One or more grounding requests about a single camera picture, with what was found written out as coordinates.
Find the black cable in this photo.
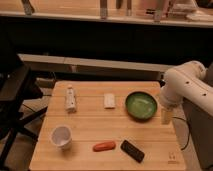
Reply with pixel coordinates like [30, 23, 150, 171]
[172, 115, 192, 151]

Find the white sponge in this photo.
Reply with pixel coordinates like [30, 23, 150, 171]
[104, 93, 115, 109]

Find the black tripod stand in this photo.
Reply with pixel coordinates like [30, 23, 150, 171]
[0, 54, 47, 171]

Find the green bowl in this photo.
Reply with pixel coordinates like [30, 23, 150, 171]
[125, 91, 158, 120]

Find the orange sausage toy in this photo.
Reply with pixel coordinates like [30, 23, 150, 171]
[93, 141, 116, 152]

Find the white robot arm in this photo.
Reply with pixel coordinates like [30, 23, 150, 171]
[159, 61, 213, 124]

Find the black rectangular block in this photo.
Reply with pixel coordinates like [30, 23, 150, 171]
[120, 140, 145, 163]

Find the white bottle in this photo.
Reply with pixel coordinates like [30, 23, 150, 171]
[65, 85, 76, 113]

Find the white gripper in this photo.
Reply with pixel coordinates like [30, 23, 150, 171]
[159, 91, 180, 124]

